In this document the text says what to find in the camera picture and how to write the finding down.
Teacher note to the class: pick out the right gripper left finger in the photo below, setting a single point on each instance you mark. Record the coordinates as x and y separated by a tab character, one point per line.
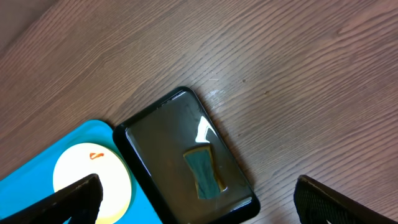
77	203

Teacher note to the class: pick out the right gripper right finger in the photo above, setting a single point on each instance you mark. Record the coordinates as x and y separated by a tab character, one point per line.
316	203

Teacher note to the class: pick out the yellow-green plate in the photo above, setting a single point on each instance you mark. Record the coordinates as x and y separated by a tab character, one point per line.
84	159

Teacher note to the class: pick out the teal plastic tray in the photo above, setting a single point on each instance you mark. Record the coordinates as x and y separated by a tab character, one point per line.
33	181

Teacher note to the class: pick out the green yellow sponge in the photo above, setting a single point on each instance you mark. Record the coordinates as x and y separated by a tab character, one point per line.
201	162

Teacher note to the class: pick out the black water tray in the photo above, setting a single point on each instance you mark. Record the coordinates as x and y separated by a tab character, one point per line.
153	142

